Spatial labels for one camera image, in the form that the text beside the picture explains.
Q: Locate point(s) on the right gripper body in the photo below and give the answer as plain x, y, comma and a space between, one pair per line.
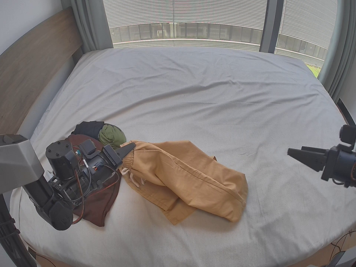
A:
343, 168

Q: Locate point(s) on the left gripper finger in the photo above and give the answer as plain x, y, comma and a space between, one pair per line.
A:
126, 150

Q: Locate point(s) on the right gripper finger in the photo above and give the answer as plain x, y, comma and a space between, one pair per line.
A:
317, 149
310, 158

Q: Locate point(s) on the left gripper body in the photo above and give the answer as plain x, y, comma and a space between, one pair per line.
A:
97, 174

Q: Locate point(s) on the yellow trousers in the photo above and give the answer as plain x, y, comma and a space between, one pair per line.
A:
194, 177

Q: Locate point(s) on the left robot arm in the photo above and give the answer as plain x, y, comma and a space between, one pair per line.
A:
19, 163

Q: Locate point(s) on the bed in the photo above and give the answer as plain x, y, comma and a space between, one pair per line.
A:
208, 93

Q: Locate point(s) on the green garment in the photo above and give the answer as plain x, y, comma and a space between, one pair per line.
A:
111, 135

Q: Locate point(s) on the brown garment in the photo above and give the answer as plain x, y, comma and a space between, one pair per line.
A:
97, 207

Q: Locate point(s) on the black garment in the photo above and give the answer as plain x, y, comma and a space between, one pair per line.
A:
87, 128

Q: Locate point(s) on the grey-green curtain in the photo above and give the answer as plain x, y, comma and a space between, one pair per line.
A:
86, 15
340, 51

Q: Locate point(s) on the window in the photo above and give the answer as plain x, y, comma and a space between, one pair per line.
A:
194, 10

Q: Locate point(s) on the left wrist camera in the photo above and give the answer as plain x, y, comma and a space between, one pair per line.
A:
88, 147

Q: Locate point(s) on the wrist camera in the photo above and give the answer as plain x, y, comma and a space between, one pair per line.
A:
349, 133
88, 147

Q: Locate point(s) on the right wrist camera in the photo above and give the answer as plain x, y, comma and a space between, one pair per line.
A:
349, 133

